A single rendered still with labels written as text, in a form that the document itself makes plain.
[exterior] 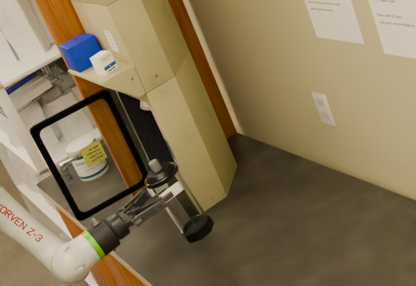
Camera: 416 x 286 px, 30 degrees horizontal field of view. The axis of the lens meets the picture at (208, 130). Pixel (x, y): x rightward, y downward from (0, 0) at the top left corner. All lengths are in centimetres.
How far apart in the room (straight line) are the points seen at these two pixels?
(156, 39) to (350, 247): 86
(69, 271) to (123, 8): 79
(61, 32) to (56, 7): 9
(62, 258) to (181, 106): 65
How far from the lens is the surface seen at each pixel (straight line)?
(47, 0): 265
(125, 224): 217
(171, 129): 246
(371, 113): 225
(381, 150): 232
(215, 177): 258
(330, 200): 240
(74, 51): 252
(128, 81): 237
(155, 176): 218
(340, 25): 215
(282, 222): 238
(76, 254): 214
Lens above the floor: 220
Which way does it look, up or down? 24 degrees down
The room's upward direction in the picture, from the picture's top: 23 degrees counter-clockwise
